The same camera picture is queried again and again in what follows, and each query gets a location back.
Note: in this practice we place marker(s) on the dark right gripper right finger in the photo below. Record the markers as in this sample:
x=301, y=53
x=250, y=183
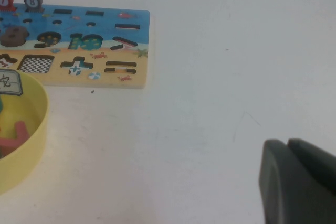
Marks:
x=317, y=163

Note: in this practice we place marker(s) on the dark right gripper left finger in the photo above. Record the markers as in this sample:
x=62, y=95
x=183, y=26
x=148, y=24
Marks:
x=288, y=187

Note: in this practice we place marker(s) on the colourful wooden puzzle board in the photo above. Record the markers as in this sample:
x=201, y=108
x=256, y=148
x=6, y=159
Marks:
x=105, y=19

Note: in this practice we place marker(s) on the yellow plastic bowl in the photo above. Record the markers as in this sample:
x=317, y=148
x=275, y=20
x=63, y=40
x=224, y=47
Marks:
x=34, y=129

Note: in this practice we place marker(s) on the pink greater-than sign piece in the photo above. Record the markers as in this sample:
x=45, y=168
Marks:
x=21, y=129

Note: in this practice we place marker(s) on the teal heart piece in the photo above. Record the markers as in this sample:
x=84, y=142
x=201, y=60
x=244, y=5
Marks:
x=1, y=103

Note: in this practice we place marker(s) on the brown number eight piece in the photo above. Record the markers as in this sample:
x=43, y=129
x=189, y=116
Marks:
x=13, y=39

